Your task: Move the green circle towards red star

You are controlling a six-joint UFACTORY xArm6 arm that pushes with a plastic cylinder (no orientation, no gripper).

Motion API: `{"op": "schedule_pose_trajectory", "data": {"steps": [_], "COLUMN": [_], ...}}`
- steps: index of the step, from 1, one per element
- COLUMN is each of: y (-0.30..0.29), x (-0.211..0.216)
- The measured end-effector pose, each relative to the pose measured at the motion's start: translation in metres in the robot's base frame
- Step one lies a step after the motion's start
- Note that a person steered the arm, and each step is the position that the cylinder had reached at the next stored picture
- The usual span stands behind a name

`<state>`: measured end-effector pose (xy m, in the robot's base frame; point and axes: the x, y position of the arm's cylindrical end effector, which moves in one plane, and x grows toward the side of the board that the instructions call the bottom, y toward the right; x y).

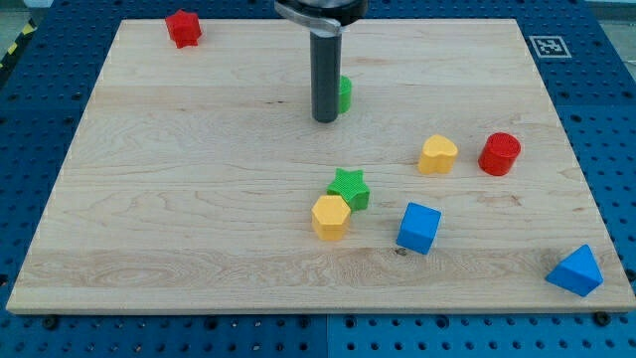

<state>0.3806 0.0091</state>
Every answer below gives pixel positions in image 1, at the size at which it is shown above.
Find blue triangle block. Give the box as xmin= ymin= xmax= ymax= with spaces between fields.
xmin=546 ymin=245 xmax=604 ymax=297

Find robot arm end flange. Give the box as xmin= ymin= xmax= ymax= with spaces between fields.
xmin=274 ymin=0 xmax=369 ymax=37

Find blue cube block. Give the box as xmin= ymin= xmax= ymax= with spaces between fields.
xmin=397 ymin=202 xmax=441 ymax=255

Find yellow hexagon block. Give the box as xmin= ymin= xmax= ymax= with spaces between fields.
xmin=311 ymin=195 xmax=351 ymax=241

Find wooden board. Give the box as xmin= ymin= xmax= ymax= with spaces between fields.
xmin=7 ymin=19 xmax=635 ymax=315

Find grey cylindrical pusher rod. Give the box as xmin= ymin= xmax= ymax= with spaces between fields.
xmin=310 ymin=32 xmax=342 ymax=123

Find white fiducial marker tag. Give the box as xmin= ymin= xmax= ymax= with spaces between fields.
xmin=529 ymin=35 xmax=571 ymax=59

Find green star block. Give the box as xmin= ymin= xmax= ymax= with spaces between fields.
xmin=327 ymin=168 xmax=371 ymax=212

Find red cylinder block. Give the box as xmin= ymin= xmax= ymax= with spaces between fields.
xmin=478 ymin=132 xmax=522 ymax=176

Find yellow heart block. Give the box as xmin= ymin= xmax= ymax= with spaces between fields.
xmin=417 ymin=134 xmax=459 ymax=174

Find green cylinder block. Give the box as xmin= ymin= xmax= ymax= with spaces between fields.
xmin=339 ymin=76 xmax=353 ymax=113

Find red star block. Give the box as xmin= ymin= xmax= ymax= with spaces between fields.
xmin=165 ymin=10 xmax=202 ymax=49

